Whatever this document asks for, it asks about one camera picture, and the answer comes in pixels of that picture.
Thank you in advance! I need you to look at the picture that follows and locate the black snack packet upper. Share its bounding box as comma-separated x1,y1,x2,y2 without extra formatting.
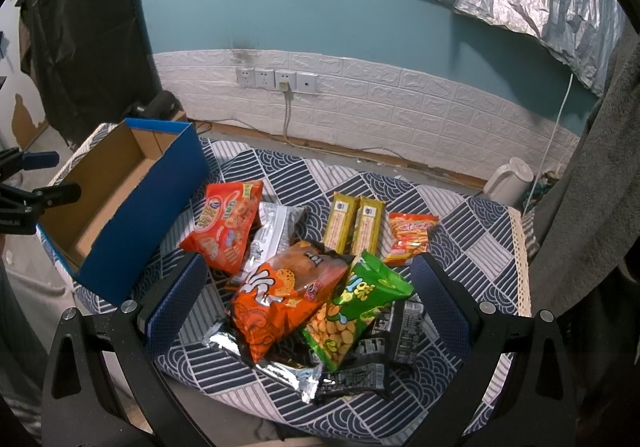
347,300,424,367

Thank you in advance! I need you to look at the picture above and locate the black snack packet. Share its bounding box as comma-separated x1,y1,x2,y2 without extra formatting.
314,363,390,403
347,300,424,367

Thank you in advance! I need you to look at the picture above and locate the navy white patterned tablecloth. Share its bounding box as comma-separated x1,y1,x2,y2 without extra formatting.
49,122,533,445

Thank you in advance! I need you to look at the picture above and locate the silver foil snack bag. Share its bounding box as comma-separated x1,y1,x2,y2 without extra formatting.
201,320,324,404

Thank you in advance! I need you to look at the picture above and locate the grey towel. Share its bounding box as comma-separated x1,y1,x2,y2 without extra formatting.
524,25,639,316

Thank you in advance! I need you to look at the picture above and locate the white hanging cord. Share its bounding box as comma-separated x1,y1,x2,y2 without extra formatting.
522,72,575,215

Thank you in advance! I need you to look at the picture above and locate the large orange chips bag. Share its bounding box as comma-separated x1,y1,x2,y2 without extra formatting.
231,241,352,363

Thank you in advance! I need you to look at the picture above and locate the blue cardboard box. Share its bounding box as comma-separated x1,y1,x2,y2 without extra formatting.
37,118,209,305

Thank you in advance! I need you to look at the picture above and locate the black snack packet lower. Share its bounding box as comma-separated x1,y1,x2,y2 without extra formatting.
314,363,390,403

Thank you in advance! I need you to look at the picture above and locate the small orange stick-snack packet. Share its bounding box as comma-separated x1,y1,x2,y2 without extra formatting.
383,213,439,267

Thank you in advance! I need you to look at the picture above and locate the silver white snack bag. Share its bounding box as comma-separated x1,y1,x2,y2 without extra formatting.
229,202,305,289

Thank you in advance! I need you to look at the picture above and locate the green peanut snack bag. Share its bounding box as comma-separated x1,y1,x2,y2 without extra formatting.
303,251,413,372

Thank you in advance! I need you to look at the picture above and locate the white plug and cable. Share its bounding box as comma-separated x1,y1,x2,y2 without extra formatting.
276,79,302,148

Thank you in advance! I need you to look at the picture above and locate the white wall socket strip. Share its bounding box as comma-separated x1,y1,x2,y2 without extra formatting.
235,66,318,94

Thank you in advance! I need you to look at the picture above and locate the white electric kettle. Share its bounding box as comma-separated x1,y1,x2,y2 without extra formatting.
483,156,534,206

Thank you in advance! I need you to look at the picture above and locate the yellow biscuit bar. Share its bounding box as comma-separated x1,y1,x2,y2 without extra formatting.
350,196,385,255
322,191,359,253

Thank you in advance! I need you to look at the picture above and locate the black cylindrical object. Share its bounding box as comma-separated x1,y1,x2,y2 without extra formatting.
122,90,181,120

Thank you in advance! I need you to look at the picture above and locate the red-orange biscuit snack bag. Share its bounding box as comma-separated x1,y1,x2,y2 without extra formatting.
180,180,262,276

